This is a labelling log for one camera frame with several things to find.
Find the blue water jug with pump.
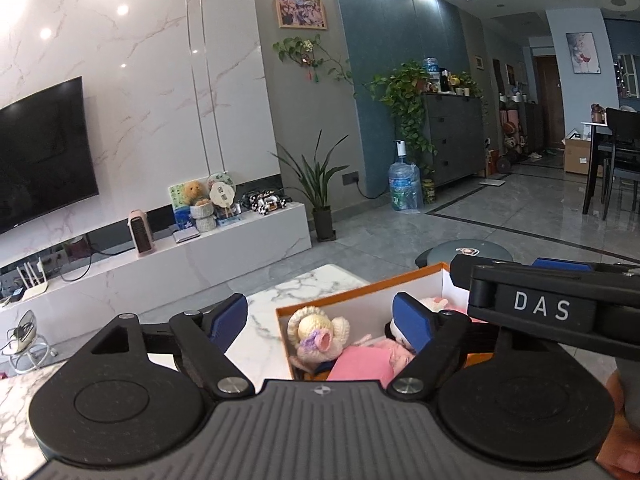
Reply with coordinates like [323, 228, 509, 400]
[388, 138, 424, 214]

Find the clear water bottle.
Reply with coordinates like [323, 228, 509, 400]
[423, 57, 441, 92]

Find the brown cardboard carton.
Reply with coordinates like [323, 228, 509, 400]
[563, 137, 592, 174]

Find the brown teddy bear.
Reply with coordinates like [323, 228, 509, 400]
[180, 181, 206, 206]

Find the wooden framed wall picture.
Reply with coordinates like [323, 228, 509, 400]
[273, 0, 330, 31]

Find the hanging vine plant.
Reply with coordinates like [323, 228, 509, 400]
[272, 34, 356, 96]

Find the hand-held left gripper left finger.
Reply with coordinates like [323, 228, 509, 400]
[82, 293, 254, 401]

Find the round paper fan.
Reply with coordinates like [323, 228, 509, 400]
[207, 172, 239, 221]

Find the white pink wall picture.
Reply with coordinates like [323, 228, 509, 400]
[565, 32, 597, 81]

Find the dark dining table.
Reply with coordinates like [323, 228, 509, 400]
[579, 119, 640, 216]

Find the grey round stool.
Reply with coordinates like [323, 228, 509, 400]
[414, 239, 514, 271]

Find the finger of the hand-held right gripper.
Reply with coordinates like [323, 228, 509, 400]
[531, 257, 640, 277]
[449, 254, 534, 292]

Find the black television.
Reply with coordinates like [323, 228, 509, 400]
[0, 76, 100, 235]

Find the pink white heater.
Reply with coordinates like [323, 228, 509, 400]
[128, 209, 156, 260]

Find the black white toy car set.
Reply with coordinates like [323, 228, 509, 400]
[239, 189, 296, 217]

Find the potted long leaf plant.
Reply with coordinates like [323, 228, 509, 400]
[272, 129, 351, 242]

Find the orange cardboard box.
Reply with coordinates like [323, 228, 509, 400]
[276, 262, 640, 480]

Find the white marble tv cabinet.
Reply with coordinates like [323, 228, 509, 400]
[0, 200, 314, 362]

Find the white desk fan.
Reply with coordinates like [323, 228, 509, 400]
[5, 309, 56, 374]

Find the trailing pothos plant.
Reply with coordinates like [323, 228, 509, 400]
[367, 61, 439, 171]

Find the black power cable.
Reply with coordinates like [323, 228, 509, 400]
[59, 247, 136, 284]

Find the crochet doll with flower hat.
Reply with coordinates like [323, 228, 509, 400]
[287, 306, 351, 374]

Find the dark grey drawer cabinet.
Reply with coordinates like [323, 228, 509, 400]
[422, 93, 489, 186]

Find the white wifi router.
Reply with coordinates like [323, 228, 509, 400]
[14, 258, 51, 301]

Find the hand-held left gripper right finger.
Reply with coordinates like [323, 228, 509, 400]
[390, 292, 556, 401]

